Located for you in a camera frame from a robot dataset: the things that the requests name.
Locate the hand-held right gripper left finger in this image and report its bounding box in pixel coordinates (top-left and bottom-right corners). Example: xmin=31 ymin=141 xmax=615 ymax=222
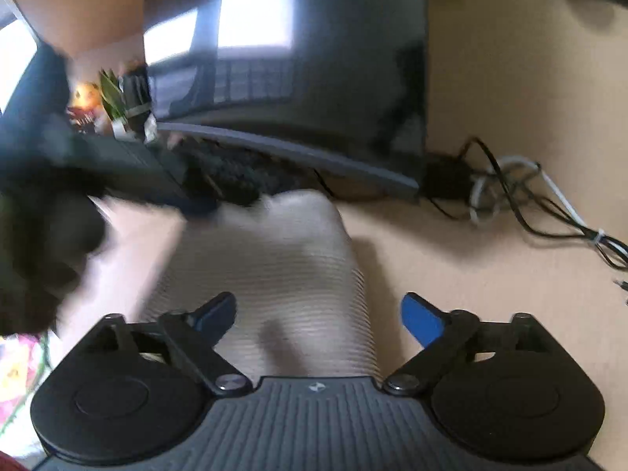
xmin=69 ymin=292 xmax=252 ymax=396

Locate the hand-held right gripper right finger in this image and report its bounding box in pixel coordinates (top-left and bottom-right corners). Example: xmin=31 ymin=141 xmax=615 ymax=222
xmin=383 ymin=293 xmax=561 ymax=396

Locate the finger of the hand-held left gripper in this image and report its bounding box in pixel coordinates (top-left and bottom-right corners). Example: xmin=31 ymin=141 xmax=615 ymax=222
xmin=93 ymin=135 xmax=217 ymax=215

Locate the striped knit garment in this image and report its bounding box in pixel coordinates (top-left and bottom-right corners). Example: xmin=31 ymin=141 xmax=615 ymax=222
xmin=140 ymin=190 xmax=381 ymax=388

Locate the white plastic bag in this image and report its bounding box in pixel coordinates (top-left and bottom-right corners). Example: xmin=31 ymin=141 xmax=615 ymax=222
xmin=112 ymin=117 xmax=158 ymax=142

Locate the orange round ornament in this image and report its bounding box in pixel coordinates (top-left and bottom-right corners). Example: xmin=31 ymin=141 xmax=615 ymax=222
xmin=71 ymin=83 xmax=99 ymax=111

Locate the dark desk container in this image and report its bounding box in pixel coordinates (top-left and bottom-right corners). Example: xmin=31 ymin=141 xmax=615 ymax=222
xmin=122 ymin=64 xmax=150 ymax=113

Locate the green leafy plant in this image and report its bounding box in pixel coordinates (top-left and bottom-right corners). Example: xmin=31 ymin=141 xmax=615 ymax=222
xmin=98 ymin=69 xmax=129 ymax=123

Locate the black keyboard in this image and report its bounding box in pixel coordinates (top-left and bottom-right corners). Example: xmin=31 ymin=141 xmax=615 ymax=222
xmin=184 ymin=137 xmax=319 ymax=208

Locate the black power adapter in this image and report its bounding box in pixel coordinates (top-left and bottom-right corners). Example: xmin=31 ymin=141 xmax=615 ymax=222
xmin=421 ymin=153 xmax=473 ymax=203

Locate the floral printed sheet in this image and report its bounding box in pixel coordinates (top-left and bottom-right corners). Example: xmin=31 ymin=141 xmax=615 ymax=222
xmin=0 ymin=334 xmax=56 ymax=452

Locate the black computer monitor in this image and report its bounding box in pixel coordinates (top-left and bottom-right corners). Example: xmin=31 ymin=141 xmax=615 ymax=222
xmin=142 ymin=0 xmax=429 ymax=198

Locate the dark red cloth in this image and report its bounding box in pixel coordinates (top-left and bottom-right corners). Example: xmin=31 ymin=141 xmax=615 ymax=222
xmin=0 ymin=444 xmax=31 ymax=471

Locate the thin white cable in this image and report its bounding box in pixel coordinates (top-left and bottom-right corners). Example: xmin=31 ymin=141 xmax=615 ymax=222
xmin=468 ymin=156 xmax=606 ymax=243

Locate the black cable bundle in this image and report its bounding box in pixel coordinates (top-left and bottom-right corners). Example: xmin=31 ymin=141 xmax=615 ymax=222
xmin=427 ymin=136 xmax=628 ymax=305

